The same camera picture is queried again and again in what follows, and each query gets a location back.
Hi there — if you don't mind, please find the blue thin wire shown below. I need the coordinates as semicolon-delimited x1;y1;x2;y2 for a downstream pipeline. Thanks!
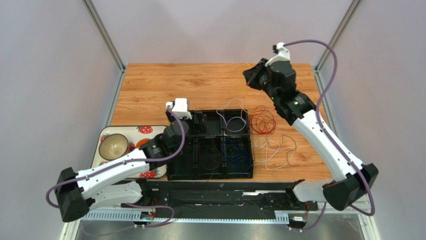
222;138;253;169

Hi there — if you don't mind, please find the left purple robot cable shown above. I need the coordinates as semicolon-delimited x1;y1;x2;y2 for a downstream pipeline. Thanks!
45;108;187;229

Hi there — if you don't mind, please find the brown thin wire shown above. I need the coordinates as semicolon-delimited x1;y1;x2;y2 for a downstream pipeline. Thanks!
198;141;223;182

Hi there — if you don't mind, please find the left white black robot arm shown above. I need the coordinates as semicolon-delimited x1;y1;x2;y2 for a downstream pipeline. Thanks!
45;109;206;223

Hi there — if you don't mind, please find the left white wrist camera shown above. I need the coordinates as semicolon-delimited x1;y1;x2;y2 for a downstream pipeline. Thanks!
165;98;192;120

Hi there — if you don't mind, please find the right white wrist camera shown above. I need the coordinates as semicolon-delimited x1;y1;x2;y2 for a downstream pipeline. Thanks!
265;42;291;66

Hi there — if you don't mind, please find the orange translucent cup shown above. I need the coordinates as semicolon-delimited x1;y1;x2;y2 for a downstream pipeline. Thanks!
136;138;150;150

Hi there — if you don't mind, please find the red thin wire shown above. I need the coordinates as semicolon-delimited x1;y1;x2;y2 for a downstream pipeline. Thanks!
248;105;278;135

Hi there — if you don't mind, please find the black six-compartment tray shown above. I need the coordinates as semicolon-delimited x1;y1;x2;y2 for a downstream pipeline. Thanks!
167;109;254;181

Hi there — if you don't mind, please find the beige ceramic bowl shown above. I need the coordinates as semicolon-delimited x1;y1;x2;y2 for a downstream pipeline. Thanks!
98;133;129;161

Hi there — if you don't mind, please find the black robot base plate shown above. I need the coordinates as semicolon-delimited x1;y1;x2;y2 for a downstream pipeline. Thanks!
135;179;319;220

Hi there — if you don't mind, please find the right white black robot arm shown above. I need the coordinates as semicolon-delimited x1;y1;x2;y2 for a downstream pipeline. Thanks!
242;58;379;215

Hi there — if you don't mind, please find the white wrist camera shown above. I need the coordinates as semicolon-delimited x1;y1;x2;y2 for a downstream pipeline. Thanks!
265;42;291;66
165;98;192;120

